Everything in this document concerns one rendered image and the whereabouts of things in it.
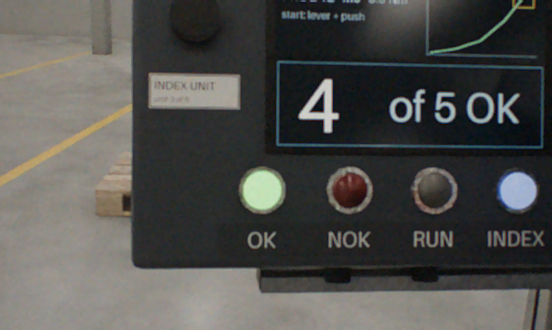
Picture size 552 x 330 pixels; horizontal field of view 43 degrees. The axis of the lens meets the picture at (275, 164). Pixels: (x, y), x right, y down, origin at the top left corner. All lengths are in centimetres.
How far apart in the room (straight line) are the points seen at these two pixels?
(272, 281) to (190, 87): 15
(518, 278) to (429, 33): 20
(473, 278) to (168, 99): 25
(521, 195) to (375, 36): 12
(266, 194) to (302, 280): 11
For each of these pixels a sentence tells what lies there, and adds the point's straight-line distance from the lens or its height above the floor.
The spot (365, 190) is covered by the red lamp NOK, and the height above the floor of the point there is 112.
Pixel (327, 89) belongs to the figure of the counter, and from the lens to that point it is 40.
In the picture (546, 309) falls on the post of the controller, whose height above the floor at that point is 101.
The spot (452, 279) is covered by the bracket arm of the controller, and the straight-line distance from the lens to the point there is 51.
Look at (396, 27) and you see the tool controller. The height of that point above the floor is 121.
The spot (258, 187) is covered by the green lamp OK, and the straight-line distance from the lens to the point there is 39.
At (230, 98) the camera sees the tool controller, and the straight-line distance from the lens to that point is 40.
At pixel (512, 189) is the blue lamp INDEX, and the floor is 112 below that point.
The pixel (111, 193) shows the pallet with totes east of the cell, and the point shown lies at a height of 12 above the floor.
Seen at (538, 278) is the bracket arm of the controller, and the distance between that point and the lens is 54.
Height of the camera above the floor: 123
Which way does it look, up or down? 15 degrees down
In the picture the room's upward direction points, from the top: 2 degrees clockwise
